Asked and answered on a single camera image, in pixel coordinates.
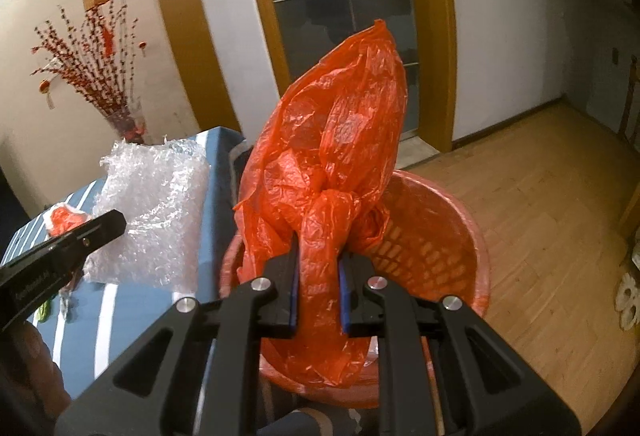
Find clear bubble wrap sheet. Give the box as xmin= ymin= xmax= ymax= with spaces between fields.
xmin=85 ymin=138 xmax=210 ymax=294

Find large orange plastic bag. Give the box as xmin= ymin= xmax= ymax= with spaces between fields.
xmin=234 ymin=21 xmax=408 ymax=390

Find knotted orange plastic bag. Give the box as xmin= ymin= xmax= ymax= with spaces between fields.
xmin=43 ymin=203 xmax=91 ymax=238

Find green plastic wrapper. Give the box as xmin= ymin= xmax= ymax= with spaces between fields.
xmin=34 ymin=297 xmax=54 ymax=324

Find blue white striped tablecloth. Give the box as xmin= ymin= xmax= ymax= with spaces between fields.
xmin=29 ymin=127 xmax=248 ymax=398

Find orange plastic waste basket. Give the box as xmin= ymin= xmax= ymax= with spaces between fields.
xmin=217 ymin=170 xmax=490 ymax=409

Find glass floor vase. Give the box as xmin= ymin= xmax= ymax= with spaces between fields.
xmin=106 ymin=98 xmax=146 ymax=144

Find white slippers on floor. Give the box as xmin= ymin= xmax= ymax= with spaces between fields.
xmin=614 ymin=272 xmax=640 ymax=331

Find red berry branch bouquet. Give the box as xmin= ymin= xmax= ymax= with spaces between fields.
xmin=32 ymin=0 xmax=141 ymax=118

